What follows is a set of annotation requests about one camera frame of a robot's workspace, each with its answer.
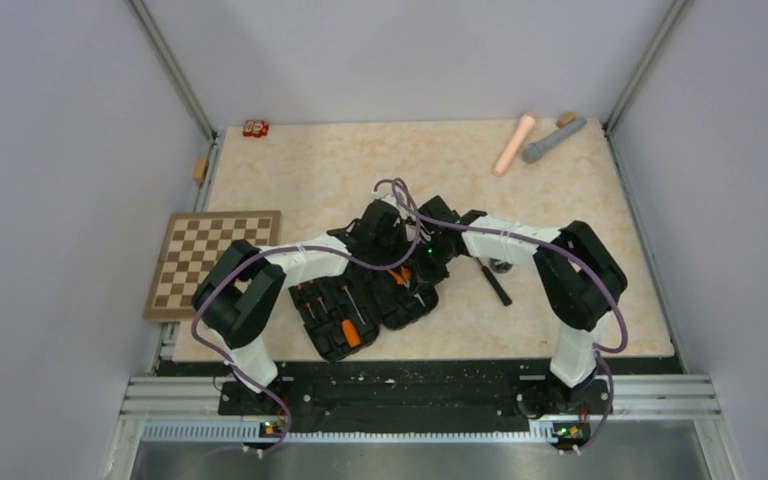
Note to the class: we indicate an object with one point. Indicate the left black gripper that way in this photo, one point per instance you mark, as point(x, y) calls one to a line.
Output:
point(400, 231)

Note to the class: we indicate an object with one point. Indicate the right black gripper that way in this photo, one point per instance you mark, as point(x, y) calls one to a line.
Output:
point(424, 272)

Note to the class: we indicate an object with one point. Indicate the orange handled pliers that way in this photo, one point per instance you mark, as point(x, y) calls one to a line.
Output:
point(402, 276)

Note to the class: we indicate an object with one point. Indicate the black plastic tool case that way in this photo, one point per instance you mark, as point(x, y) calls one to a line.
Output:
point(383, 304)

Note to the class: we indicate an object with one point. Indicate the long orange handled screwdriver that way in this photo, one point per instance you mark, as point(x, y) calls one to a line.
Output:
point(351, 334)

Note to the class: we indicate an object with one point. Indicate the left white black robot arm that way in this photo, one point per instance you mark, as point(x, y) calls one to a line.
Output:
point(235, 301)

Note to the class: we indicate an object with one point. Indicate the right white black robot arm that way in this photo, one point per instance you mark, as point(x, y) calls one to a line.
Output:
point(582, 282)

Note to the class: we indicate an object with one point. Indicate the grey toy microphone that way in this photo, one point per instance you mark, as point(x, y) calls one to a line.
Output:
point(534, 151)

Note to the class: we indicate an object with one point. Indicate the pink toy microphone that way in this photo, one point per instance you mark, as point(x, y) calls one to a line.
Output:
point(526, 124)

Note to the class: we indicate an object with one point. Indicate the red toy car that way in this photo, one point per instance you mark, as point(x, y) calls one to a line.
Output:
point(255, 128)

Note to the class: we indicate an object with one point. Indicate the back wooden block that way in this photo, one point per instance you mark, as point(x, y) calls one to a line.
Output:
point(565, 119)

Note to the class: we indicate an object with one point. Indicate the wooden block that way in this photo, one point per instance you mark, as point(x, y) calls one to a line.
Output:
point(565, 119)
point(200, 170)

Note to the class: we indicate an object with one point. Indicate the wooden chessboard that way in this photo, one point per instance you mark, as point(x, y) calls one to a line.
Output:
point(192, 245)

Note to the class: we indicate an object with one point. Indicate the left wooden block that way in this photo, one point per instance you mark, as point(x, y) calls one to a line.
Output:
point(200, 170)

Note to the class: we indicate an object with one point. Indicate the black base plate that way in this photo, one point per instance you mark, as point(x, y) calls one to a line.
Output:
point(401, 397)

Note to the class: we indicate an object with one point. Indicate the aluminium frame rail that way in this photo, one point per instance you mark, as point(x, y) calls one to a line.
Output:
point(186, 409)

